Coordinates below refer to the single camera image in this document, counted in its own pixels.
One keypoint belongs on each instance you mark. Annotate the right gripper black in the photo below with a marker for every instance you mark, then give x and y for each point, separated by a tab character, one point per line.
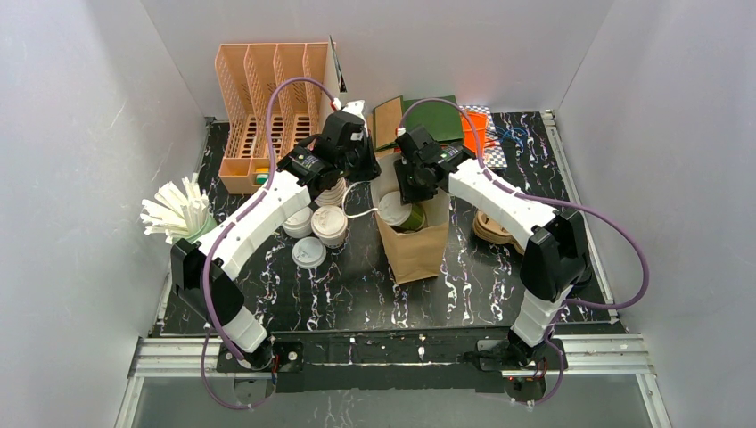
415	185

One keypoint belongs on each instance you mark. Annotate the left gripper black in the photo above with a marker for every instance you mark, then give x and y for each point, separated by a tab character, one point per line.
359	167

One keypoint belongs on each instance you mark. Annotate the stack of paper cups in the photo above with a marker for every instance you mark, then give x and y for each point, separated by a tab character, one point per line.
333	196

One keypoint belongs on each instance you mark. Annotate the green paper cup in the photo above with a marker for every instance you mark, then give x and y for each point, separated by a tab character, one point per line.
417	220

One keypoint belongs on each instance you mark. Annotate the single white lid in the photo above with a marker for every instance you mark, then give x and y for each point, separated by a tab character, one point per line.
329	220
393	211

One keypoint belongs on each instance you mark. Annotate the tan paper bag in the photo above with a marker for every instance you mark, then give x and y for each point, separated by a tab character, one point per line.
416	255

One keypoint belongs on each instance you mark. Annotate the cardboard two-cup carrier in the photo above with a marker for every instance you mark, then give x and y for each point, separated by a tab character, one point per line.
490	231

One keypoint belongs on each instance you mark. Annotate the single paper cup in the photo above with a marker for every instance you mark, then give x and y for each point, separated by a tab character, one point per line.
332	241

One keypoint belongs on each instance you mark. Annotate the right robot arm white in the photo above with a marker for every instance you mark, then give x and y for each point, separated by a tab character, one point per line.
554	241

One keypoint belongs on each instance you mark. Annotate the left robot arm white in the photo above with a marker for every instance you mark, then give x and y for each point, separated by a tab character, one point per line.
203	271

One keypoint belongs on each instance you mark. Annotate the brown kraft paper bag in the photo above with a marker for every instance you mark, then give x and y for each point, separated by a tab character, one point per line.
370	130

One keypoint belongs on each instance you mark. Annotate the dark green paper bag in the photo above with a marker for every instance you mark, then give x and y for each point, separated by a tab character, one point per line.
442	121

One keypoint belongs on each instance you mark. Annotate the white folder in organizer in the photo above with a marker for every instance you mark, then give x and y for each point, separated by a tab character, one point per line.
334	79

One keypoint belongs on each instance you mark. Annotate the orange paper bag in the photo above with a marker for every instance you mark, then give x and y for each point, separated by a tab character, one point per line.
474	131

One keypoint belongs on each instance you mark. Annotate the green yellow small item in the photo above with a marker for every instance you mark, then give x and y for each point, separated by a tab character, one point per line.
261	176

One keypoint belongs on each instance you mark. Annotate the pink desk file organizer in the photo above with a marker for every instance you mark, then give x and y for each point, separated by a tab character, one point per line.
274	95

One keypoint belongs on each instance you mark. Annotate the stack of white lids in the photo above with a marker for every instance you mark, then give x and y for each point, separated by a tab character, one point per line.
299	224

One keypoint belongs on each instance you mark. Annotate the loose white lid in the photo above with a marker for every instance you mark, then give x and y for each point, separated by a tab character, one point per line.
308	252

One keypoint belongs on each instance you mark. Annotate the green cup holder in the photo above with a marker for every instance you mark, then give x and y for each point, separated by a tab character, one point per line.
209	224

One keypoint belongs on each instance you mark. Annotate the white wrapped straws bundle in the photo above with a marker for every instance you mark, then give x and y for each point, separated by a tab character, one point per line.
176	211

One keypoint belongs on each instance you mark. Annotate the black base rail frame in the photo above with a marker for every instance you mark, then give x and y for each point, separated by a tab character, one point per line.
457	358

